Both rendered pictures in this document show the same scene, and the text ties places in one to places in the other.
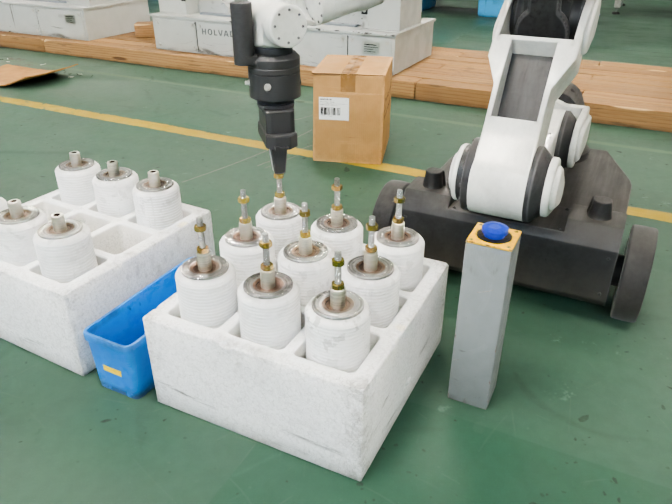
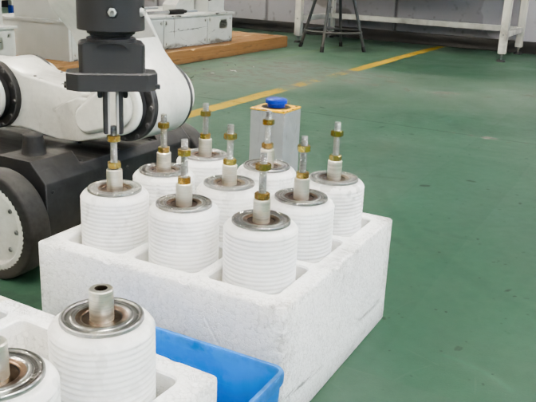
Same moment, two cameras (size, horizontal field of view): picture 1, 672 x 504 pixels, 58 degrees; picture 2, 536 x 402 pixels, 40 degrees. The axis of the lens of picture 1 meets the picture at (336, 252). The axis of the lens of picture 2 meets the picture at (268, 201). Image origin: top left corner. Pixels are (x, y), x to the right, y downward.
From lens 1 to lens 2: 137 cm
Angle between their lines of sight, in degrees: 81
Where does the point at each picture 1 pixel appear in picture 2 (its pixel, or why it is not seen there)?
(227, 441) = (343, 383)
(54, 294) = (205, 391)
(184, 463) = not seen: outside the picture
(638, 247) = (189, 131)
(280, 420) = (356, 313)
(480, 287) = (290, 149)
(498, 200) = (176, 110)
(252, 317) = (329, 223)
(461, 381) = not seen: hidden behind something
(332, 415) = (380, 263)
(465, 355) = not seen: hidden behind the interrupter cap
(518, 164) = (175, 73)
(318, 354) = (356, 222)
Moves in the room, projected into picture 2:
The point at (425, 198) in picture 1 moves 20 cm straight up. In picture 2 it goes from (55, 163) to (49, 53)
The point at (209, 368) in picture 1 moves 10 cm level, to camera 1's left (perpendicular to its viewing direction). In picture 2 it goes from (325, 312) to (329, 349)
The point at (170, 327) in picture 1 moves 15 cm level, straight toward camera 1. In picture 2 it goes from (305, 292) to (415, 281)
